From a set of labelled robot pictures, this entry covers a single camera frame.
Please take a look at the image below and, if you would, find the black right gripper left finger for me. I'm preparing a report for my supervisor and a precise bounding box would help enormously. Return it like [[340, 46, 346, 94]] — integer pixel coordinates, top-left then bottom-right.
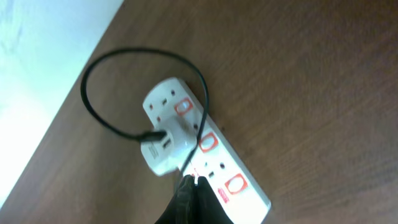
[[155, 175, 196, 224]]

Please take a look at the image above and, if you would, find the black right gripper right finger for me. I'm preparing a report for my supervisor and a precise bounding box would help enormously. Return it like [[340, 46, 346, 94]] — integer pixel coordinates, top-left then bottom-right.
[[194, 177, 233, 224]]

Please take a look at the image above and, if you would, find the thin black charger cable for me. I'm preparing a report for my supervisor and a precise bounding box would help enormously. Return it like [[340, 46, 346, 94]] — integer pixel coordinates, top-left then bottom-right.
[[80, 47, 210, 180]]

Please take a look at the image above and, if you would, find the white charger adapter plug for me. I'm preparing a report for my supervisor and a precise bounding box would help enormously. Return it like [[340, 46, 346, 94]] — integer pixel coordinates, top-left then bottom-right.
[[141, 116, 197, 176]]

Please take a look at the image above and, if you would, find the white power strip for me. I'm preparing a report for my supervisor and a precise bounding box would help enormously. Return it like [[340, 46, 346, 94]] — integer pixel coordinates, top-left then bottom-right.
[[142, 78, 271, 223]]

